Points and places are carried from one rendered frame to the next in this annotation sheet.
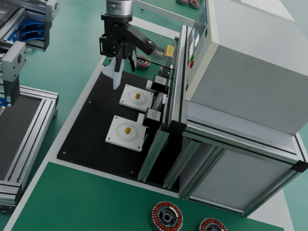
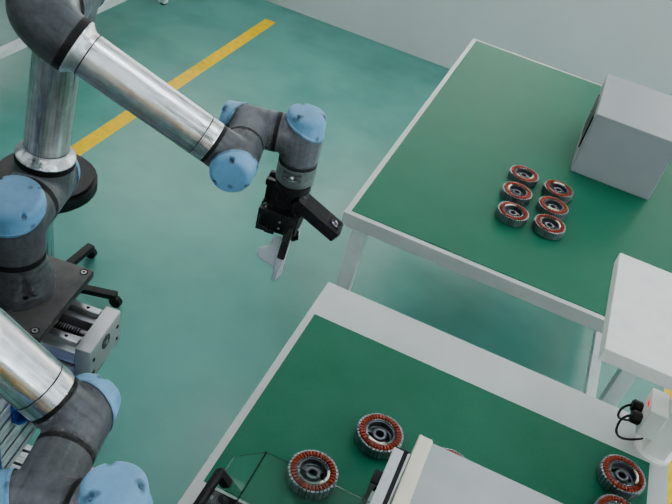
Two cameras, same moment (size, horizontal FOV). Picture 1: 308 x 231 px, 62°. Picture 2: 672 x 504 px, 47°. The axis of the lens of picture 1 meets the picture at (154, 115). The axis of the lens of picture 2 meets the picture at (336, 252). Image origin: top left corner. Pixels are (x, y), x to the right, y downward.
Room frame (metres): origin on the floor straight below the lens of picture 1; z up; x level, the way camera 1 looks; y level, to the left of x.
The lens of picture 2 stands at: (0.31, -0.09, 2.18)
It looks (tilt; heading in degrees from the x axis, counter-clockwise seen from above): 38 degrees down; 20
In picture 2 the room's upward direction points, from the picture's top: 16 degrees clockwise
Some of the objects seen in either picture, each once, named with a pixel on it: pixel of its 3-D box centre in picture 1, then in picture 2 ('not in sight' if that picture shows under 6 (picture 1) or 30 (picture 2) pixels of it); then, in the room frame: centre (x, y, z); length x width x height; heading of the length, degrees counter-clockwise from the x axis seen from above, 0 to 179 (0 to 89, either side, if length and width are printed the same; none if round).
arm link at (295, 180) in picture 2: not in sight; (295, 172); (1.45, 0.45, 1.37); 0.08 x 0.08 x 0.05
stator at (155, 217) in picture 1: (166, 218); not in sight; (0.45, -0.18, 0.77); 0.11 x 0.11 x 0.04
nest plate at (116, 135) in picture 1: (127, 133); not in sight; (0.74, 0.08, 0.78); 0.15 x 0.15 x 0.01; 8
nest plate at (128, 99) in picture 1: (137, 98); not in sight; (0.98, 0.11, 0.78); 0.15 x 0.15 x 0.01; 8
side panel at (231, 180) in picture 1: (233, 183); not in sight; (0.59, -0.35, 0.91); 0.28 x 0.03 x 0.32; 98
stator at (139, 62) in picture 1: (140, 62); (312, 474); (1.31, 0.19, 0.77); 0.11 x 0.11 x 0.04
